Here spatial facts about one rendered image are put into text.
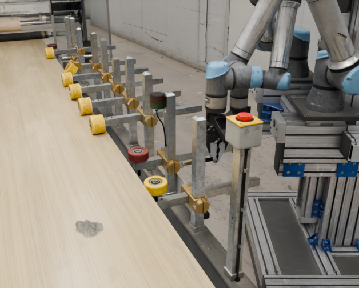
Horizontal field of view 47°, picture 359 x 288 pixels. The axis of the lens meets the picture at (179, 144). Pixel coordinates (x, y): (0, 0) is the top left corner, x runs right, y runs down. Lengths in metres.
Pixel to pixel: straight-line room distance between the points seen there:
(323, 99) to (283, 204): 1.07
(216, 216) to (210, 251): 1.40
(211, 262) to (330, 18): 0.88
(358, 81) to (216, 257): 0.77
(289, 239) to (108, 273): 1.45
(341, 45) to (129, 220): 0.90
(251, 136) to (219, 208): 1.86
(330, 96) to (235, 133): 0.72
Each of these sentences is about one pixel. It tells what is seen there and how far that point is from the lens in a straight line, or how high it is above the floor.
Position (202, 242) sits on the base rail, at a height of 0.70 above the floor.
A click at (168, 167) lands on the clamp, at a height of 0.85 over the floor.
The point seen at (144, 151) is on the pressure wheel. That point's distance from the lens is 1.60.
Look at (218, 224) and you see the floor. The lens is 2.73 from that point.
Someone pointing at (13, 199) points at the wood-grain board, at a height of 0.90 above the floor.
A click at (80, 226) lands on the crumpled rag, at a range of 1.22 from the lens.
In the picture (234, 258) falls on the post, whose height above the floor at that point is 0.78.
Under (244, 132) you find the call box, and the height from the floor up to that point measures 1.20.
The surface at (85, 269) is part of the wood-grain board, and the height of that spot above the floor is 0.90.
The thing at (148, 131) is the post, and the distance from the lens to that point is 1.81.
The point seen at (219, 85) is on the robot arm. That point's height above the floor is 1.21.
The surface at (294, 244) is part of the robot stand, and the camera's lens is 2.31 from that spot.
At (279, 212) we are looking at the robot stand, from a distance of 2.54.
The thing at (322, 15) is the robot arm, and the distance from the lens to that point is 1.47.
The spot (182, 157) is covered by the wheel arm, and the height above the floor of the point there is 0.85.
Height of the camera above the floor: 1.61
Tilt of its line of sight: 25 degrees down
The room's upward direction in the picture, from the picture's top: straight up
